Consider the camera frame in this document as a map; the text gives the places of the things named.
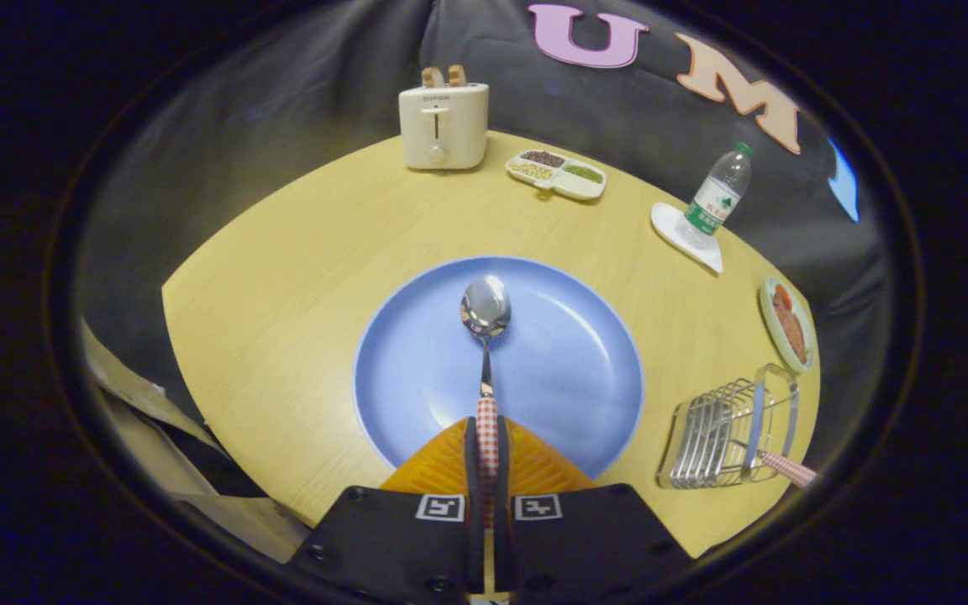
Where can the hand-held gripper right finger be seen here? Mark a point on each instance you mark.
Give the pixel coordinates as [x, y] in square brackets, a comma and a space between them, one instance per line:
[502, 470]

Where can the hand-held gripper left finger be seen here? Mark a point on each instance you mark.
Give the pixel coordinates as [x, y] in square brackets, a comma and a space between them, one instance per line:
[472, 470]

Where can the blue round plate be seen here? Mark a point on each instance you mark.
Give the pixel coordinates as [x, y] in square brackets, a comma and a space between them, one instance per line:
[568, 361]

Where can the brown cardboard box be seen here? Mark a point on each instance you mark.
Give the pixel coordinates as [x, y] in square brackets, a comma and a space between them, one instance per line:
[265, 525]

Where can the white square coaster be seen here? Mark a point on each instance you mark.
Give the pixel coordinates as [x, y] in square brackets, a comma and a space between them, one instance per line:
[669, 223]

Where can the white divided dish of beans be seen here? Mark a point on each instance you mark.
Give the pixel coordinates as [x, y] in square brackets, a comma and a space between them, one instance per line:
[560, 176]

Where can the green-rimmed plate of meat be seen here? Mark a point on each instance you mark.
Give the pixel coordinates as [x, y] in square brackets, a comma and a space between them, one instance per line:
[788, 323]

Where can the clear water bottle green cap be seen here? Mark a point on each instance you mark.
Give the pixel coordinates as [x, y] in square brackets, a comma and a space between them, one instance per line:
[715, 202]

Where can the cream white toaster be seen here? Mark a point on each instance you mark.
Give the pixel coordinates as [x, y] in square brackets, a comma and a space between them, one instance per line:
[446, 126]

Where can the toast bread slice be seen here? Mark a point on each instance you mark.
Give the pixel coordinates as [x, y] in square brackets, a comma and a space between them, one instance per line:
[433, 77]
[457, 75]

